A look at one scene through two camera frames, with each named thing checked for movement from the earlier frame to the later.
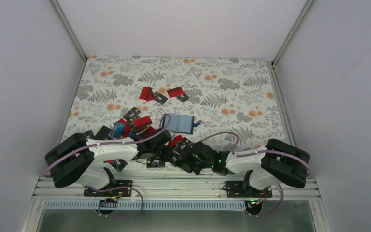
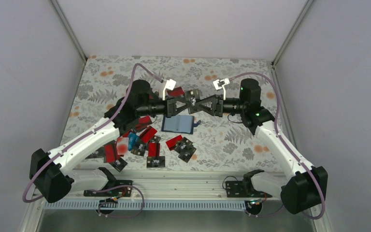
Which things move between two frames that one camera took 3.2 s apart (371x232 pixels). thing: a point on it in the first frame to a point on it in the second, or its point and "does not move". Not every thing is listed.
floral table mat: [233, 103] does not move
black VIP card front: [151, 163] does not move
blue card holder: [180, 123] does not move
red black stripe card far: [175, 92] does not move
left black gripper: [166, 155] to [173, 112]
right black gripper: [196, 171] to [211, 98]
